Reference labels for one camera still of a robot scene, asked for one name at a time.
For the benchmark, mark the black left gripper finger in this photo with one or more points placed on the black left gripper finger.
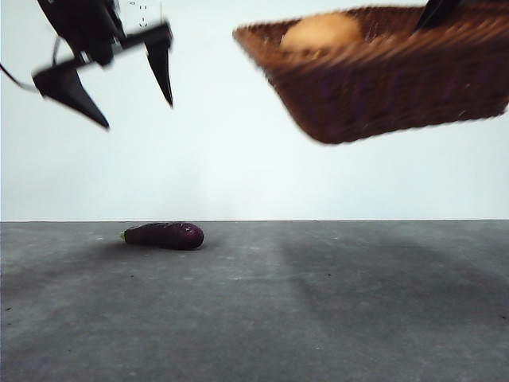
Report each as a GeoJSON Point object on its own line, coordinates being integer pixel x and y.
{"type": "Point", "coordinates": [161, 67]}
{"type": "Point", "coordinates": [67, 91]}

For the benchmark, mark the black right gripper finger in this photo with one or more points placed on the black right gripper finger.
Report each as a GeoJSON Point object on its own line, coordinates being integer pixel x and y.
{"type": "Point", "coordinates": [437, 10]}

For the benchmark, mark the brown wicker basket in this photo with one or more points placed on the brown wicker basket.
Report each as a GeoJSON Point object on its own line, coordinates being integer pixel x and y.
{"type": "Point", "coordinates": [378, 87]}

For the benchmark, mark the brown potato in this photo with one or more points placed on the brown potato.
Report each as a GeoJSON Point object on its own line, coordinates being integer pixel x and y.
{"type": "Point", "coordinates": [322, 32]}

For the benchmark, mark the purple eggplant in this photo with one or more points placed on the purple eggplant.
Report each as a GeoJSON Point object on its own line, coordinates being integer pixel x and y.
{"type": "Point", "coordinates": [167, 236]}

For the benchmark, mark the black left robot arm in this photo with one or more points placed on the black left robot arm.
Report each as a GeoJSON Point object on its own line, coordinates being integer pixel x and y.
{"type": "Point", "coordinates": [79, 24]}

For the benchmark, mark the white wall socket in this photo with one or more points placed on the white wall socket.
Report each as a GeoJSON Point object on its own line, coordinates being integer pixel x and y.
{"type": "Point", "coordinates": [143, 12]}

